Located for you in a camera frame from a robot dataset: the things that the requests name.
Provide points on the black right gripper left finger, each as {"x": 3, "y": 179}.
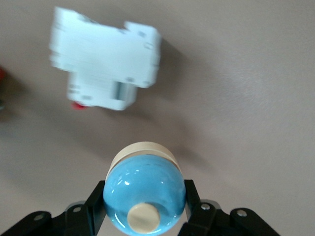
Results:
{"x": 73, "y": 221}

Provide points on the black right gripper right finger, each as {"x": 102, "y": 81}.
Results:
{"x": 216, "y": 223}

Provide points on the blue dome knob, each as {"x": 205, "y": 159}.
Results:
{"x": 145, "y": 182}

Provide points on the table cover sheet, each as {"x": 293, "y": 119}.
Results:
{"x": 246, "y": 98}

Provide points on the white circuit breaker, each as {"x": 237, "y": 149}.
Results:
{"x": 103, "y": 56}

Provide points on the orange red push button switch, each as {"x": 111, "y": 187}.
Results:
{"x": 2, "y": 73}

